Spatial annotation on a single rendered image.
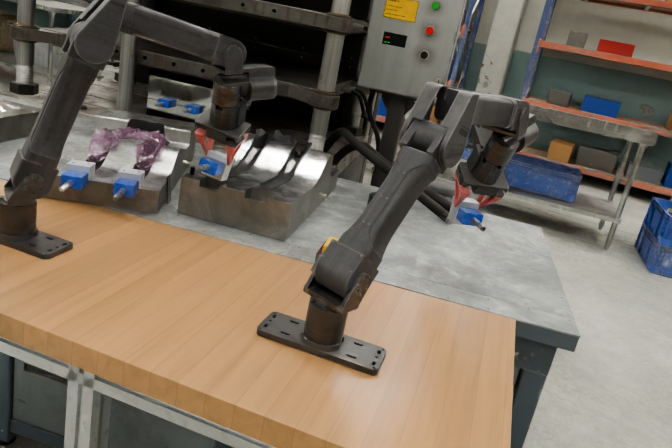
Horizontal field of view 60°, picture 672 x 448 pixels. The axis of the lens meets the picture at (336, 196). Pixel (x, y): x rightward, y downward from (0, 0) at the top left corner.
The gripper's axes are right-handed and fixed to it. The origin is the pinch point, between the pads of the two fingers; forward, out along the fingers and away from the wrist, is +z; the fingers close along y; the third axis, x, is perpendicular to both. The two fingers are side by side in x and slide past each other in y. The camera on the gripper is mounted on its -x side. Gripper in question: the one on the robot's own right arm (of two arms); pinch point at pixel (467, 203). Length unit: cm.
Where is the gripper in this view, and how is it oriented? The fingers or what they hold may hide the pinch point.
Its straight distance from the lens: 132.0
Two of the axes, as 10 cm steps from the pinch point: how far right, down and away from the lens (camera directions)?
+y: -9.7, -1.3, -2.1
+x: 0.5, 7.3, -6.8
